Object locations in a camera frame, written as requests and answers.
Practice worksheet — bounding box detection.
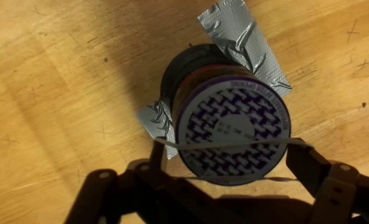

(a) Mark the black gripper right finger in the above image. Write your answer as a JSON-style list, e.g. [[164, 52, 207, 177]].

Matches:
[[285, 138, 369, 224]]

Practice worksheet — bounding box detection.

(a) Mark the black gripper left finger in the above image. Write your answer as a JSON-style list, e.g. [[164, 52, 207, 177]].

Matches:
[[63, 139, 182, 224]]

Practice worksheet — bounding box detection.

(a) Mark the upside-down purple patterned cup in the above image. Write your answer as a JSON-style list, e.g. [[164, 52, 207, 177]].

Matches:
[[159, 42, 294, 186]]

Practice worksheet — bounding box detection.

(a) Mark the large grey duct tape piece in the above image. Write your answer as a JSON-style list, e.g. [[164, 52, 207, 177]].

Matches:
[[197, 0, 295, 98]]

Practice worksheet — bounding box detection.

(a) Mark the small grey duct tape piece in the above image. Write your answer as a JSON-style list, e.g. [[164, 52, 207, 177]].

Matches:
[[137, 98, 181, 161]]

